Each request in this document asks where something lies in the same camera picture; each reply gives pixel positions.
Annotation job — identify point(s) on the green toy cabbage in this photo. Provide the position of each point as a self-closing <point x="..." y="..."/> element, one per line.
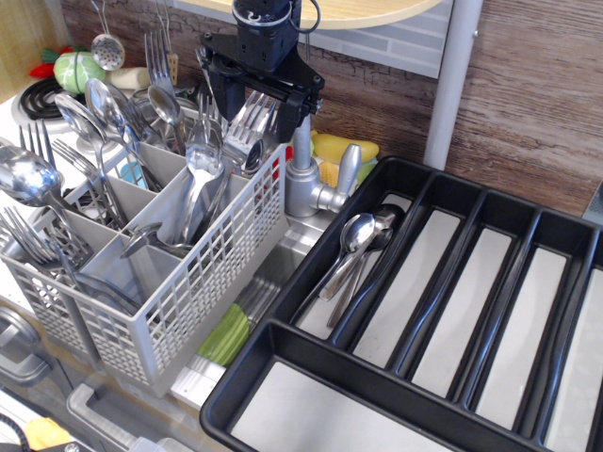
<point x="73" y="70"/>

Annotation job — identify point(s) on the metal fork upright back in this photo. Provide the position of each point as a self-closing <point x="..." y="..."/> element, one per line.
<point x="157" y="61"/>

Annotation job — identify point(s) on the small metal spoon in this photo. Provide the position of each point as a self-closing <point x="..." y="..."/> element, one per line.
<point x="254" y="159"/>

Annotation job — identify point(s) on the black stove burner coil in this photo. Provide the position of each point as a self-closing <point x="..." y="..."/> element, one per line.
<point x="38" y="100"/>

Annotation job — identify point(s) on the silver toy faucet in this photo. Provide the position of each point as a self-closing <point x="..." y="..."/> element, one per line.
<point x="305" y="193"/>

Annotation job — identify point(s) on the slotted metal ladle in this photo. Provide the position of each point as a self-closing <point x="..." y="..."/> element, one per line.
<point x="107" y="50"/>

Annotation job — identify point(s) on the metal spoon back compartment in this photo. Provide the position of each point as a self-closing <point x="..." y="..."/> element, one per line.
<point x="168" y="110"/>

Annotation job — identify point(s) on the metal forks bundle centre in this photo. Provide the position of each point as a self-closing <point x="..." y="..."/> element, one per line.
<point x="248" y="126"/>

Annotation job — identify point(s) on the metal fork left back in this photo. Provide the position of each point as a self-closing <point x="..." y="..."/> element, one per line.
<point x="34" y="138"/>

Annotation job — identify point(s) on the red toy pepper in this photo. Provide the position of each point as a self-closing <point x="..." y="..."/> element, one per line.
<point x="48" y="59"/>

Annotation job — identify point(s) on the tall metal spoon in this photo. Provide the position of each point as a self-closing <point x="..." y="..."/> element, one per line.
<point x="86" y="126"/>

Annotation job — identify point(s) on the black cutlery tray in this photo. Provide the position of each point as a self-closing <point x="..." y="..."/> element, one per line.
<point x="478" y="328"/>

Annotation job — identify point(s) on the metal sink basin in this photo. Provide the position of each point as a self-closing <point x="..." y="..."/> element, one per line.
<point x="270" y="278"/>

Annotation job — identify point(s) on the grey metal pole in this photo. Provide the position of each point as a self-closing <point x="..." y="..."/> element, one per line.
<point x="462" y="32"/>

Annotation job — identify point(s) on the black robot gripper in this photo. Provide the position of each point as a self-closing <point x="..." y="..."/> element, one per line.
<point x="265" y="58"/>

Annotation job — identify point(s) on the yellow toy fruit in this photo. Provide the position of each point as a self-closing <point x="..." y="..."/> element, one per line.
<point x="331" y="148"/>

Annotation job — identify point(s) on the grey plastic cutlery basket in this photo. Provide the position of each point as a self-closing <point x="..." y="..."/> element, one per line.
<point x="177" y="301"/>

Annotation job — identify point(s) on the large spoon centre basket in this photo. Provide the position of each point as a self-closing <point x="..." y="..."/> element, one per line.
<point x="204" y="166"/>

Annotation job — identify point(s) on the large metal spoon left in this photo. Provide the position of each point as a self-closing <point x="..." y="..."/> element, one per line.
<point x="32" y="181"/>

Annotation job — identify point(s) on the metal fork front left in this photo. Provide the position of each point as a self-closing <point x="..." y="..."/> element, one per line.
<point x="55" y="252"/>

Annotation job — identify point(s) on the metal spoon lying in basket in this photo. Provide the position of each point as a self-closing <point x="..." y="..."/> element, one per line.
<point x="148" y="236"/>

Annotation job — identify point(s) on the wooden round shelf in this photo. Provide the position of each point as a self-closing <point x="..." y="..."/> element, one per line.
<point x="335" y="14"/>

